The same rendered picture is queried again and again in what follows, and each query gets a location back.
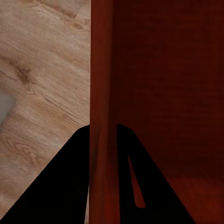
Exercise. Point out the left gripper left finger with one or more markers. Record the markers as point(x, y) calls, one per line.
point(60, 192)

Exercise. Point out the storage box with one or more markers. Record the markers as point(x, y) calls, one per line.
point(157, 67)

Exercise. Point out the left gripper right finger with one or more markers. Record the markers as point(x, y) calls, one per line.
point(162, 204)

